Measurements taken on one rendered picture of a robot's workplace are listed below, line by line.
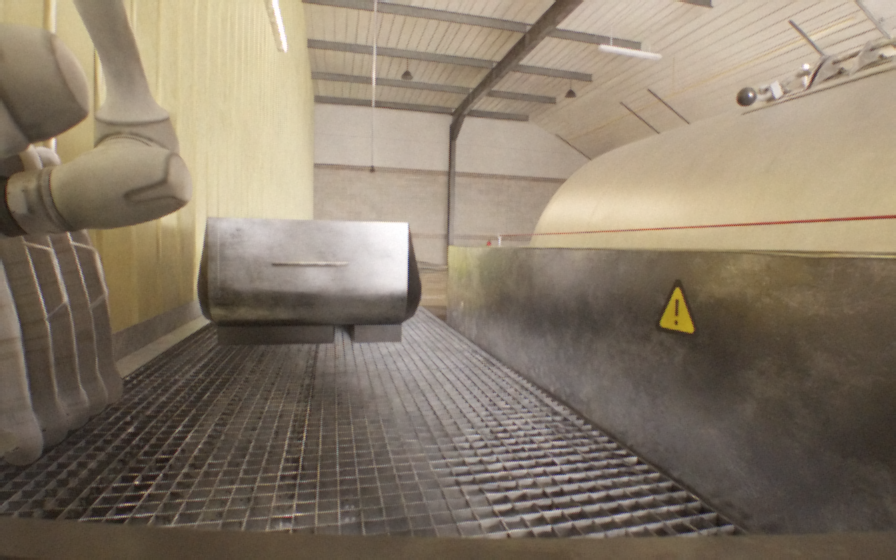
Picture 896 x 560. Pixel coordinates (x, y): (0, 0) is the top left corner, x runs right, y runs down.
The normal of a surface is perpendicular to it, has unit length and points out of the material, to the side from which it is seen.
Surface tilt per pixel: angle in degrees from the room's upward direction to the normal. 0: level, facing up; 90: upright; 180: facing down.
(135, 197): 114
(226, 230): 90
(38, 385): 90
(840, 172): 62
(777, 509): 90
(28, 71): 92
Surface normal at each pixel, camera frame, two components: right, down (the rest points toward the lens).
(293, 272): 0.21, 0.08
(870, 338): -0.97, 0.00
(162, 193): 0.58, 0.48
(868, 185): -0.87, -0.43
